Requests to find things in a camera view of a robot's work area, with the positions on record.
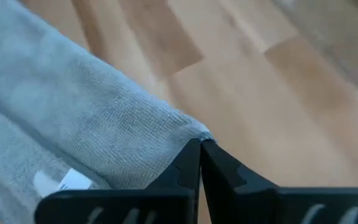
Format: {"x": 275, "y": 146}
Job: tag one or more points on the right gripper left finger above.
{"x": 185, "y": 174}

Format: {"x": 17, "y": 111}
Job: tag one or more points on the grey microfiber towel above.
{"x": 73, "y": 109}

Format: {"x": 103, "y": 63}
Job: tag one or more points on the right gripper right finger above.
{"x": 228, "y": 186}

